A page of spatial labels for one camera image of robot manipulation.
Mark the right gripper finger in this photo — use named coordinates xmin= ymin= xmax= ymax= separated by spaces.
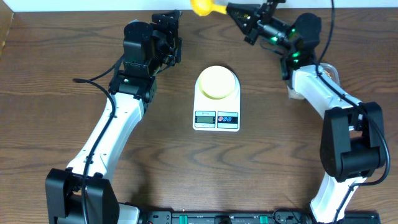
xmin=226 ymin=2 xmax=261 ymax=19
xmin=231 ymin=15 xmax=252 ymax=35

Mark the yellow bowl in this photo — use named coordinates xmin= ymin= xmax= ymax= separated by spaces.
xmin=198 ymin=65 xmax=236 ymax=100

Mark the clear plastic container of soybeans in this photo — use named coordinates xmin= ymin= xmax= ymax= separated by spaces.
xmin=287 ymin=63 xmax=340 ymax=100

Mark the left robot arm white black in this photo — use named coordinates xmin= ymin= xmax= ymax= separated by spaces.
xmin=45 ymin=10 xmax=183 ymax=223

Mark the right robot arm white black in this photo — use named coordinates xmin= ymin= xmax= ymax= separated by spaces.
xmin=226 ymin=1 xmax=391 ymax=223

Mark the yellow measuring scoop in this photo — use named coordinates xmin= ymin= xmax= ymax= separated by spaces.
xmin=190 ymin=0 xmax=227 ymax=16

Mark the white digital kitchen scale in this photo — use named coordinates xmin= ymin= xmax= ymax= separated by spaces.
xmin=192 ymin=73 xmax=241 ymax=132

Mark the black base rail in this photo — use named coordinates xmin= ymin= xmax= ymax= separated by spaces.
xmin=136 ymin=208 xmax=381 ymax=224

